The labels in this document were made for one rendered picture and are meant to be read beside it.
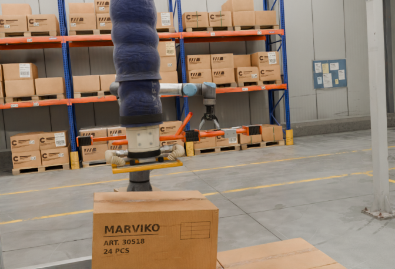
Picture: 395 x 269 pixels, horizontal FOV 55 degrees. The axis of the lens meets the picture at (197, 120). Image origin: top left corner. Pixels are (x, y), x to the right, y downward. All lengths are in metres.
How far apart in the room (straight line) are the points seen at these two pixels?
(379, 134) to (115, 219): 3.44
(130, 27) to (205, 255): 1.17
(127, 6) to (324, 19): 10.95
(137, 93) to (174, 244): 0.75
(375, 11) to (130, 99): 3.37
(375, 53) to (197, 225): 3.25
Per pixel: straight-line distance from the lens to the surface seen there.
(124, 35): 1.89
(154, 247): 1.91
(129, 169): 1.85
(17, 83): 9.28
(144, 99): 1.87
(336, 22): 12.82
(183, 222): 1.90
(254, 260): 2.33
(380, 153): 4.69
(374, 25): 4.66
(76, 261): 2.45
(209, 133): 2.02
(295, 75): 11.90
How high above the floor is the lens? 1.51
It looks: 4 degrees down
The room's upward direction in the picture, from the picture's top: 4 degrees counter-clockwise
